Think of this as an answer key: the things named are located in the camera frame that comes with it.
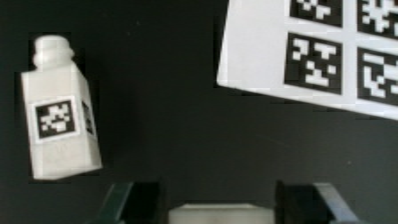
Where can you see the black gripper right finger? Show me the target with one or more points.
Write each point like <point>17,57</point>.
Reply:
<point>310,204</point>

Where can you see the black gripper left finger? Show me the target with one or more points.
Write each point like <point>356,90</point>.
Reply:
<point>132,205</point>

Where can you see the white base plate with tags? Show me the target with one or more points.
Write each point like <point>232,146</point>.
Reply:
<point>310,50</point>

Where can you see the white table leg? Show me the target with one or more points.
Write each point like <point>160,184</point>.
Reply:
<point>221,214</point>
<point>64,148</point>

